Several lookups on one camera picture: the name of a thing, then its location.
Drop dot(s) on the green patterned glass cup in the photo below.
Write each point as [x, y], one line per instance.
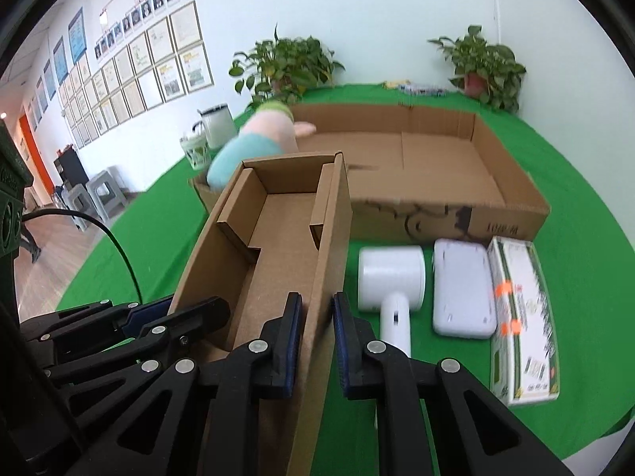
[196, 151]

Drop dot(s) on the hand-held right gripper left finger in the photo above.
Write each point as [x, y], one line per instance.
[292, 342]

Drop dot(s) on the potted plant red pot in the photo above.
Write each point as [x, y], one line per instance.
[483, 67]

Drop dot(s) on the large cardboard box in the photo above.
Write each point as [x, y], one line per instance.
[426, 168]

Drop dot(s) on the green tablecloth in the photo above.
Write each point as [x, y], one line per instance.
[570, 183]

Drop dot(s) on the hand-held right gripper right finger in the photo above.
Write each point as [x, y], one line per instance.
[342, 347]

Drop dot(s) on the white plastic device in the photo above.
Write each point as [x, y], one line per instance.
[464, 287]

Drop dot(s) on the bushy potted plant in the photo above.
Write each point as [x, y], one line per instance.
[287, 64]

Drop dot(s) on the wall of framed certificates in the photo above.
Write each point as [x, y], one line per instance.
[149, 64]

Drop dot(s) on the white medicine box orange stickers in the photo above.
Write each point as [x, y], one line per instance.
[521, 317]

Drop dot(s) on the blue wall poster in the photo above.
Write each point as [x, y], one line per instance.
[60, 61]
[77, 34]
[49, 80]

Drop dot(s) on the pink and teal plush toy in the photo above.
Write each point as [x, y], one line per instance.
[258, 144]

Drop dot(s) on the grey plastic stool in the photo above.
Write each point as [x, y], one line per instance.
[75, 206]
[106, 193]

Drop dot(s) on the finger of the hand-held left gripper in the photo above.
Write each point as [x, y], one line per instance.
[198, 315]
[149, 310]

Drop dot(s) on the small cardboard box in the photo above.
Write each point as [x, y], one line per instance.
[278, 238]

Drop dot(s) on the printed foil packet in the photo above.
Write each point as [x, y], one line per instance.
[421, 89]

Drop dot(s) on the black cabinet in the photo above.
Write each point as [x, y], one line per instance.
[70, 168]

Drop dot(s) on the white mug dark rim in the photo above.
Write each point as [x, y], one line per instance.
[218, 126]

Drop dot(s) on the white handheld lint shaver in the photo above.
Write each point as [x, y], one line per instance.
[392, 272]

